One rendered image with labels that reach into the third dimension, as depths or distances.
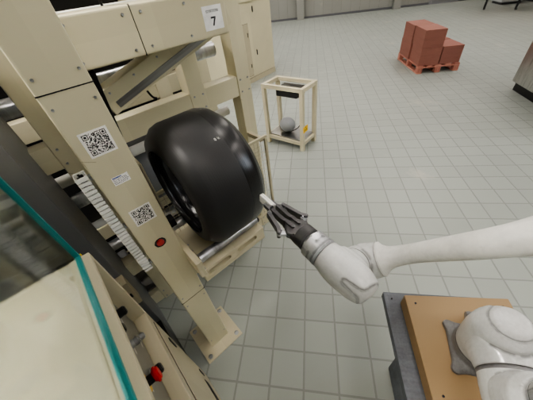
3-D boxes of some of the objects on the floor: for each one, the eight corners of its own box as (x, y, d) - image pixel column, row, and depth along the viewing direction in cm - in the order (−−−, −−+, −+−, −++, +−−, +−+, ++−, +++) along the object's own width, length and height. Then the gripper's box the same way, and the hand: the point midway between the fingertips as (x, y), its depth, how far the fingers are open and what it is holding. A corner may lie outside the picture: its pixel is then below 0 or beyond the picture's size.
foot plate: (209, 364, 162) (208, 363, 160) (189, 332, 178) (188, 331, 176) (242, 332, 174) (242, 332, 172) (220, 305, 190) (220, 305, 188)
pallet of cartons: (436, 55, 571) (448, 16, 522) (458, 71, 484) (475, 26, 436) (396, 58, 586) (404, 20, 537) (410, 75, 499) (421, 31, 451)
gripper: (327, 222, 75) (276, 181, 89) (295, 244, 69) (245, 196, 82) (322, 238, 81) (274, 197, 94) (293, 259, 75) (246, 212, 88)
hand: (267, 202), depth 86 cm, fingers closed
